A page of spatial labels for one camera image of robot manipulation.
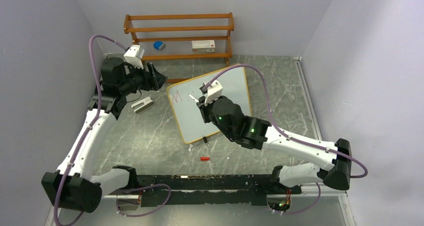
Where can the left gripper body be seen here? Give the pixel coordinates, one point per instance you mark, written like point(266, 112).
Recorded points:
point(147, 83)

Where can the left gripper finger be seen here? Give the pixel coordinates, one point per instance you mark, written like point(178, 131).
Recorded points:
point(155, 74)
point(158, 82)

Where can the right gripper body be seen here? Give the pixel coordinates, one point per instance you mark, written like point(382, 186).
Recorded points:
point(207, 111)

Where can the yellow framed whiteboard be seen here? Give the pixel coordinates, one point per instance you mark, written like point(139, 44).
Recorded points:
point(187, 115)

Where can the red marker cap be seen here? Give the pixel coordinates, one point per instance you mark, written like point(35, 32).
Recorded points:
point(203, 159)

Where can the white red-ended marker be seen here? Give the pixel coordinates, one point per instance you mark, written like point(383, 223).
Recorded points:
point(193, 98)

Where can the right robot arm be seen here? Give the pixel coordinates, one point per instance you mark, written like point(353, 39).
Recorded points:
point(327, 162)

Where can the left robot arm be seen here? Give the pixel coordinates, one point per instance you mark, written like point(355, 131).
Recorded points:
point(73, 185)

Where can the blue whiteboard eraser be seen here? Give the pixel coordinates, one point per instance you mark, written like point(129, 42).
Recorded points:
point(159, 45)

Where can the grey white stapler-like block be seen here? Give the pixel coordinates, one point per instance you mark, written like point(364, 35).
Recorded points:
point(142, 105)

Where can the wooden two-tier rack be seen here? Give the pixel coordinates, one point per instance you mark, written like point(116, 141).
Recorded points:
point(178, 31)

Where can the white red marker box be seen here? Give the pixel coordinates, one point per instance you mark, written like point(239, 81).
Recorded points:
point(203, 46)

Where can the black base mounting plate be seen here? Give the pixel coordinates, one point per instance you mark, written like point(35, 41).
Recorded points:
point(250, 189)

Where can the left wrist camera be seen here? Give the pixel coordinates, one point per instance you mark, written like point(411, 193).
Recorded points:
point(134, 56)

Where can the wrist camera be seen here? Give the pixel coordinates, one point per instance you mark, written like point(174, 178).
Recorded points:
point(134, 56)
point(212, 92)

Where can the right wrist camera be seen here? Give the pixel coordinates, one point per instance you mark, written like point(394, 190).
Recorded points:
point(212, 92)

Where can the aluminium rail frame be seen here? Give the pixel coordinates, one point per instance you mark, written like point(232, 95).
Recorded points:
point(317, 205)

